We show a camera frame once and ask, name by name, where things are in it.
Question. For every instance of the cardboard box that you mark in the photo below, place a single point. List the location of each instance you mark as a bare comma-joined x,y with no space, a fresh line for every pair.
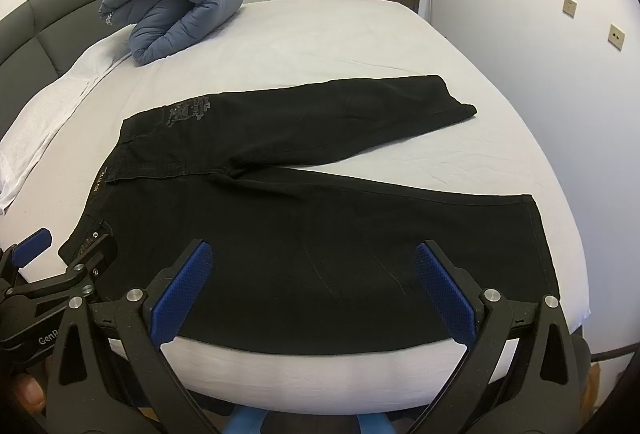
595,384

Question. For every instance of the person's left hand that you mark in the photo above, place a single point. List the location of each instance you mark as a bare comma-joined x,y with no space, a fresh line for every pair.
29,395

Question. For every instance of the wall socket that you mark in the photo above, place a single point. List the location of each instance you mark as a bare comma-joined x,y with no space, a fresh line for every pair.
570,6
616,36

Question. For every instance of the blue plastic object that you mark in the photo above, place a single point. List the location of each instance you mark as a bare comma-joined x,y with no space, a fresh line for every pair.
245,421

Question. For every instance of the white towel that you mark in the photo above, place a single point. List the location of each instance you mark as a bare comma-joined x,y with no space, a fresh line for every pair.
65,99

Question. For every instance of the grey padded headboard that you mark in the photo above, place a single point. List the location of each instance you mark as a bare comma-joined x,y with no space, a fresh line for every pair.
30,29

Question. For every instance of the black pants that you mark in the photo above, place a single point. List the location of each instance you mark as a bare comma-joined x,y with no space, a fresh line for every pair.
300,239

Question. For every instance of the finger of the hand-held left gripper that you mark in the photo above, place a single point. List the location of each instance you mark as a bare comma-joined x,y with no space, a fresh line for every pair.
31,245
95,256

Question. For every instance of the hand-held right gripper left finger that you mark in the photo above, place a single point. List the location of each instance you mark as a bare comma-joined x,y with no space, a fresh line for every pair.
185,289

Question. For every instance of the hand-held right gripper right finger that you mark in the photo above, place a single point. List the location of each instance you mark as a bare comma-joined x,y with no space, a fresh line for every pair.
442,289

